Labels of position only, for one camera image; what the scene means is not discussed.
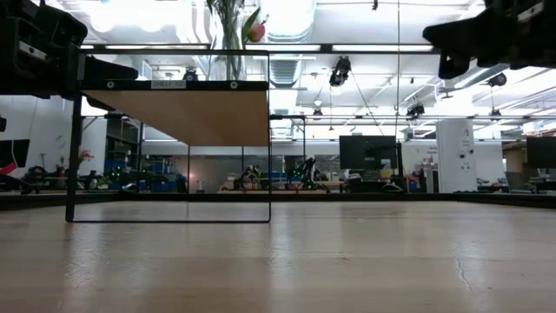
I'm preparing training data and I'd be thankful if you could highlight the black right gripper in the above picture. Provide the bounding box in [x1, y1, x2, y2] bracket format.
[423, 0, 556, 80]

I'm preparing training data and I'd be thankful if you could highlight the wooden shelf black metal frame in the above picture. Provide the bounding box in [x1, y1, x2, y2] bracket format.
[64, 49, 273, 223]

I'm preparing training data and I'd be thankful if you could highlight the clear glass vase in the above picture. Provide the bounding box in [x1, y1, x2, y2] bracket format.
[219, 0, 247, 82]

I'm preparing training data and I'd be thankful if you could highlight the black aluminium rig frame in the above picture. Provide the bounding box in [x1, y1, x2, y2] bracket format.
[0, 42, 556, 210]

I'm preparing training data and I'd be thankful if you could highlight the white ventilation duct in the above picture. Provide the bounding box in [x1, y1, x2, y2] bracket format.
[259, 0, 318, 43]

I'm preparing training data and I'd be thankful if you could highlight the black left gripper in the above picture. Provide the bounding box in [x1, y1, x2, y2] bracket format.
[0, 0, 139, 99]

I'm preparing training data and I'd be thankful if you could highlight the white pillar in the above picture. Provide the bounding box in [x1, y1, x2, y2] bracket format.
[436, 119, 478, 194]

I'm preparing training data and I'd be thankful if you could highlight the black monitor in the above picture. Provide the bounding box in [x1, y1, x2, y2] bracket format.
[526, 137, 556, 170]
[339, 135, 399, 170]

